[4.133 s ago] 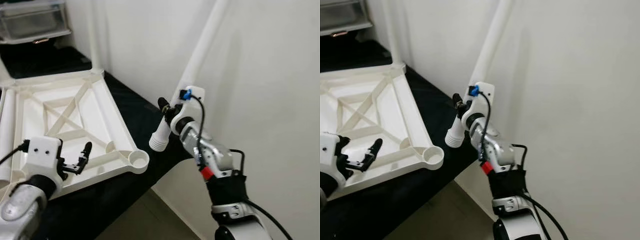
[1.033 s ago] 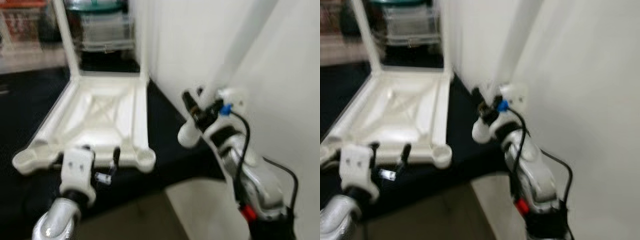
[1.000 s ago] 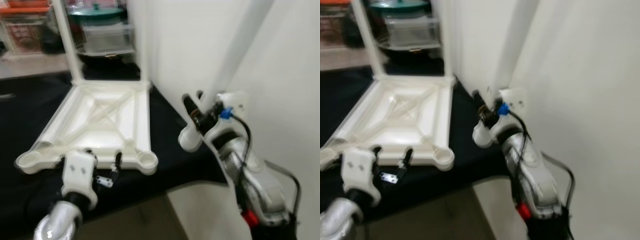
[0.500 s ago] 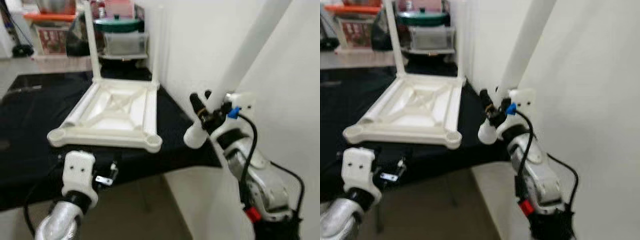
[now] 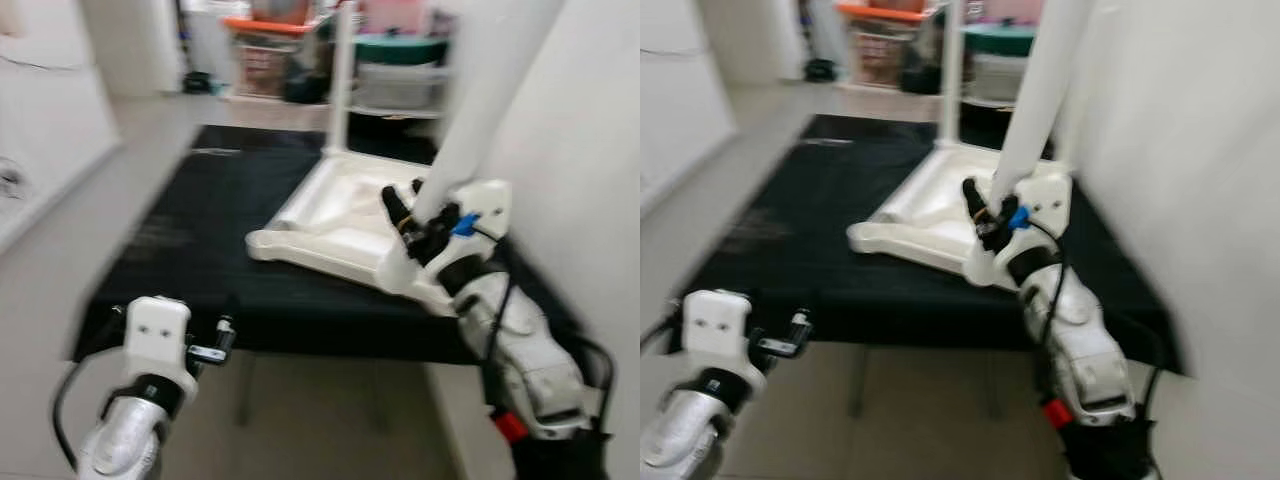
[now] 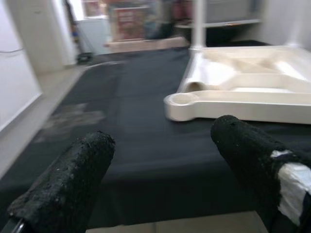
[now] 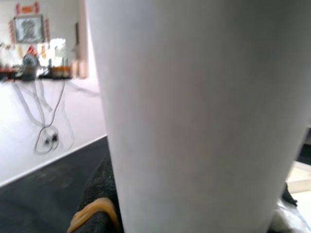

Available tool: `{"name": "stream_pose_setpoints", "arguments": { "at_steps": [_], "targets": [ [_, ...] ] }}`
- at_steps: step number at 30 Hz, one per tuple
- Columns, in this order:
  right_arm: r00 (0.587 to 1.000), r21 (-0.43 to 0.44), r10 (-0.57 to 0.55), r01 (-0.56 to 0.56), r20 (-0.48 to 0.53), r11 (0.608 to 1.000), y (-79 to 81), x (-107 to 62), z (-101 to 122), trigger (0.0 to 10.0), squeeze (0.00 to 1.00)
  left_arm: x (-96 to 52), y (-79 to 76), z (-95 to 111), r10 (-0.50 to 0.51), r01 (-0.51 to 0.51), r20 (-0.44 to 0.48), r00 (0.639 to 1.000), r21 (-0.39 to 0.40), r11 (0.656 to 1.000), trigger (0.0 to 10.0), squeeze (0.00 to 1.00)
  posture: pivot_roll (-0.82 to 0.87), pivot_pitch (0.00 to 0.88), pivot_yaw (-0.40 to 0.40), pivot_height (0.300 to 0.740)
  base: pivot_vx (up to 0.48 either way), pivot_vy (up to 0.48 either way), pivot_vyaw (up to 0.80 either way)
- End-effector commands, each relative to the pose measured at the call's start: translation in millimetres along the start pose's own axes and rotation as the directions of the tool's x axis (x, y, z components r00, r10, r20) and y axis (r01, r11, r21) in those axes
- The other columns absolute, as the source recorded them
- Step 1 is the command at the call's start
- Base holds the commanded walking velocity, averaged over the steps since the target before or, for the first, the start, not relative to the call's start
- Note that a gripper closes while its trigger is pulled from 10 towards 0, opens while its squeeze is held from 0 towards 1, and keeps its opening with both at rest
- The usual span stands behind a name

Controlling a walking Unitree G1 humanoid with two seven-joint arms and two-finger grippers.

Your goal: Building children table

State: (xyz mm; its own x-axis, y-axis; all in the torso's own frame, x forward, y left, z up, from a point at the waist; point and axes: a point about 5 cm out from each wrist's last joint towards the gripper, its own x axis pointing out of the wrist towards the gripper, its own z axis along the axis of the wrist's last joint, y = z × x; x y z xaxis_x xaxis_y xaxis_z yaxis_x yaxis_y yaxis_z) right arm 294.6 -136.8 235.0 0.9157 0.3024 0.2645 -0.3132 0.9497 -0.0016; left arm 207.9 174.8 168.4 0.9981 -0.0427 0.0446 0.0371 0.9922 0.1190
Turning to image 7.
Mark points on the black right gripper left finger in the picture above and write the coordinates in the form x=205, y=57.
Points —
x=102, y=187

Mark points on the framed grey wall picture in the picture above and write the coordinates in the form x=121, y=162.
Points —
x=29, y=29

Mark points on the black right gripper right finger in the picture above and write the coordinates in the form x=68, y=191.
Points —
x=289, y=213

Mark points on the white candle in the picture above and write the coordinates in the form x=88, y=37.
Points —
x=74, y=69
x=82, y=69

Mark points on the red paper wall strip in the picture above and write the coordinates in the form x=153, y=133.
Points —
x=47, y=29

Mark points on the white plastic table leg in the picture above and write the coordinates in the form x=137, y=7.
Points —
x=194, y=109

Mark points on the black power adapter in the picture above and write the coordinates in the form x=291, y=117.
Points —
x=47, y=141
x=55, y=138

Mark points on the yellow rubber band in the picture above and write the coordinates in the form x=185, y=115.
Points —
x=83, y=213

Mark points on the red hanging ornament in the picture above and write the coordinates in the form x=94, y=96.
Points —
x=32, y=51

